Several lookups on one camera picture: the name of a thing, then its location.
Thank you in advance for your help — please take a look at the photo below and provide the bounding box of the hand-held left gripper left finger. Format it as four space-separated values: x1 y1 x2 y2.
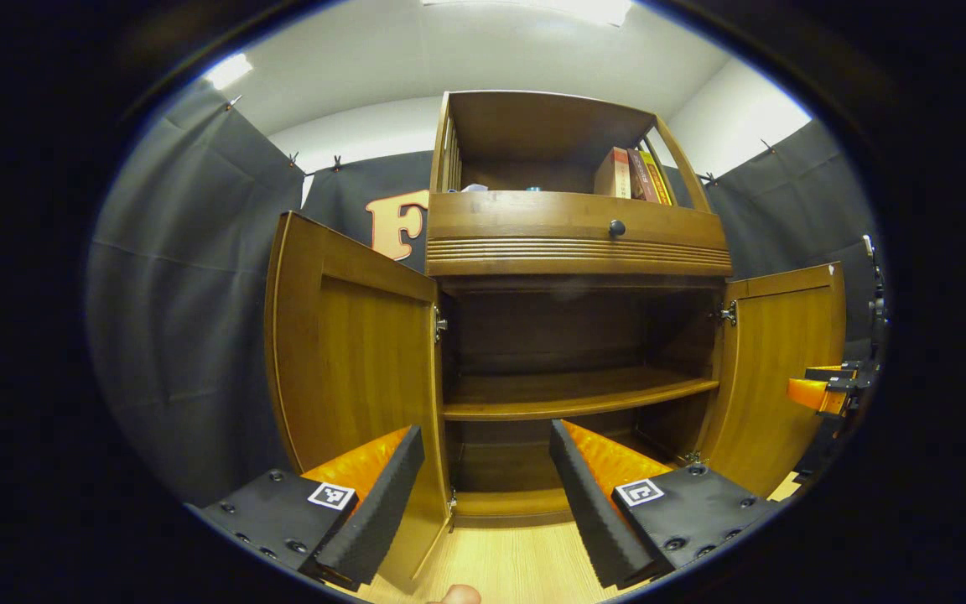
187 425 427 592

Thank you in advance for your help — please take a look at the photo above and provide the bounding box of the small ceiling light panel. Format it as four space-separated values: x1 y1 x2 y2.
202 52 255 91

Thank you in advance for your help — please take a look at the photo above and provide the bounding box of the wooden shoe cabinet door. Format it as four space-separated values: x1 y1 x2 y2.
695 262 847 497
263 210 452 595

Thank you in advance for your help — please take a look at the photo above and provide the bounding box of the wooden cabinet shelf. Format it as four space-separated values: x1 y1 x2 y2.
443 367 720 422

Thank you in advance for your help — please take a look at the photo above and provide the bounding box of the tan and red book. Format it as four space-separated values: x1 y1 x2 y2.
594 147 633 200

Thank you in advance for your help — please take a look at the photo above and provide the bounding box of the yellow book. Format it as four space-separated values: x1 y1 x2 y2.
641 150 675 206

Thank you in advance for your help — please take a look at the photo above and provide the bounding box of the maroon book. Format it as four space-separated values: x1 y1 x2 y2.
627 148 660 203

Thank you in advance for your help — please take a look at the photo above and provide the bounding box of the black backdrop cloth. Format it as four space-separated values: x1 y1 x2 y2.
85 80 886 504

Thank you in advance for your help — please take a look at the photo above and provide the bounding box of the wooden drawer with black knob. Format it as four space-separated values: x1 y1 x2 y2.
426 191 734 278

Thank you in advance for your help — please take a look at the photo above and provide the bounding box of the large ceiling light panel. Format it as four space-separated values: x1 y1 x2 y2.
420 0 635 28

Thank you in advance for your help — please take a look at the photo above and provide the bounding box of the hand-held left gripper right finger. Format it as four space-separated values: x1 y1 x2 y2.
548 419 786 591

